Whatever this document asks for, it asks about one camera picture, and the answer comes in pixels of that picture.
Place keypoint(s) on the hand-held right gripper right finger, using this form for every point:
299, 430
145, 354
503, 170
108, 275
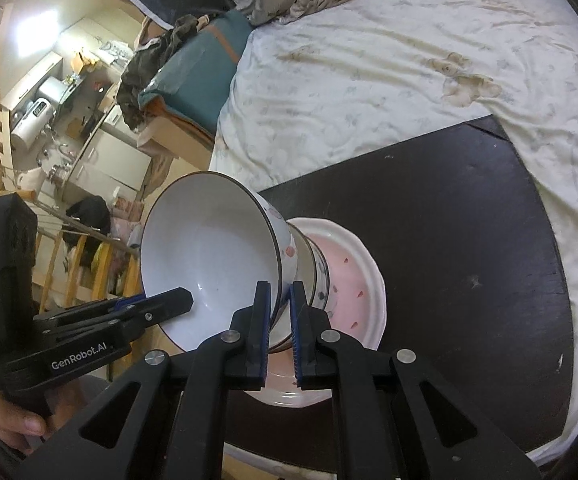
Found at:
296, 325

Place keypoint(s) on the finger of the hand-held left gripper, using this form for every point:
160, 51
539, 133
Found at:
89, 310
166, 305

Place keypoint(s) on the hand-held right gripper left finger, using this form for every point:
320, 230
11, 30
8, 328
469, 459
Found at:
264, 320

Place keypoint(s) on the small white bowl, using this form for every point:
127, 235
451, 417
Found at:
320, 280

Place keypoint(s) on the person's left hand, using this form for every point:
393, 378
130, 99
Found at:
16, 422

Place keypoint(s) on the wooden rack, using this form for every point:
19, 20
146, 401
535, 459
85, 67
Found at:
84, 270

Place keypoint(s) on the black garment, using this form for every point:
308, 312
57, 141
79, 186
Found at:
89, 215

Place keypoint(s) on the white water heater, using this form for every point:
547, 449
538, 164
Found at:
31, 120

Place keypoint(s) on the white cabinet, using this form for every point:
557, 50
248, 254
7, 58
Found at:
114, 155

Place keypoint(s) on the black wooden board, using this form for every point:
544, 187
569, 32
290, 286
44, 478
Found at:
444, 220

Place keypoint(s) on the dark clothing pile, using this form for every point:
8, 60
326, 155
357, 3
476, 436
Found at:
154, 60

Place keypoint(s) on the teal cushion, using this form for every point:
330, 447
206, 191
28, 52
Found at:
204, 60

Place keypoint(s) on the white bed sheet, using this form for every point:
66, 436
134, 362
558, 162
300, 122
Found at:
369, 70

